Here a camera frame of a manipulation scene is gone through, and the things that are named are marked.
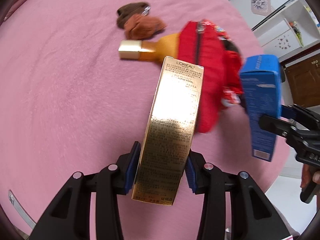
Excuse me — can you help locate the blue nasal spray box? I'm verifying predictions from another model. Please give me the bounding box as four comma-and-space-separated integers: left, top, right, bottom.
240, 54, 281, 162

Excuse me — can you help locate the gold L'Oreal box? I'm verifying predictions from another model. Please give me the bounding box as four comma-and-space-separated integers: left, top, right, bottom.
132, 56, 204, 205

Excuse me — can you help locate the red zipper pouch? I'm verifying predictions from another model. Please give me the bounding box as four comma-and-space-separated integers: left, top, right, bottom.
178, 21, 243, 133

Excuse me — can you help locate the amber bottle gold cap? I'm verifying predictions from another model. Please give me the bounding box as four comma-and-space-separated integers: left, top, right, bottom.
118, 33, 180, 63

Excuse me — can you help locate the person's right hand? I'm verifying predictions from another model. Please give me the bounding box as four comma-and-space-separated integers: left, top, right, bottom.
300, 164, 320, 188

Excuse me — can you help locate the red white snack wrapper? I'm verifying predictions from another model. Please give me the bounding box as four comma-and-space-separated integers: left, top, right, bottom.
221, 87, 241, 109

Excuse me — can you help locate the white cabinet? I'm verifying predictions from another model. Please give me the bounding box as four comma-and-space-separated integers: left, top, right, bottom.
253, 0, 319, 61

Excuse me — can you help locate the black sock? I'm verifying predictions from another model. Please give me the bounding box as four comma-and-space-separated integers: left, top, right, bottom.
222, 40, 241, 57

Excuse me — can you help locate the pink bed sheet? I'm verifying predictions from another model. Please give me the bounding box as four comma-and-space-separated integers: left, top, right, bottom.
0, 0, 293, 240

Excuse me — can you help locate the red candy wrapper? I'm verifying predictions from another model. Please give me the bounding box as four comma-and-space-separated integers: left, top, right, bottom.
201, 19, 231, 41

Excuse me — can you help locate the light brown sock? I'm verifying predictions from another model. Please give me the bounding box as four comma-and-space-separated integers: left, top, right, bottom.
124, 14, 167, 40

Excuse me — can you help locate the dark brown sock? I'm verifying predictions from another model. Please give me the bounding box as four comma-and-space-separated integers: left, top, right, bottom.
117, 2, 150, 29

